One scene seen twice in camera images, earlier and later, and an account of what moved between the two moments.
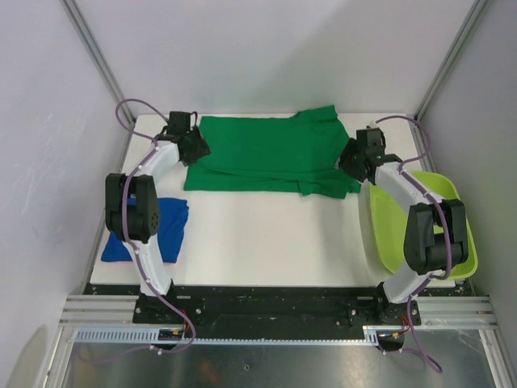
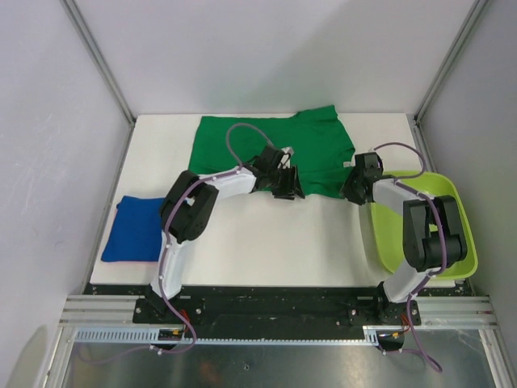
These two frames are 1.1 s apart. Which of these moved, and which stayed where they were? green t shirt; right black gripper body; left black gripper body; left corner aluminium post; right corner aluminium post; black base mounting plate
Moved: right black gripper body; left black gripper body
Stayed: green t shirt; black base mounting plate; right corner aluminium post; left corner aluminium post
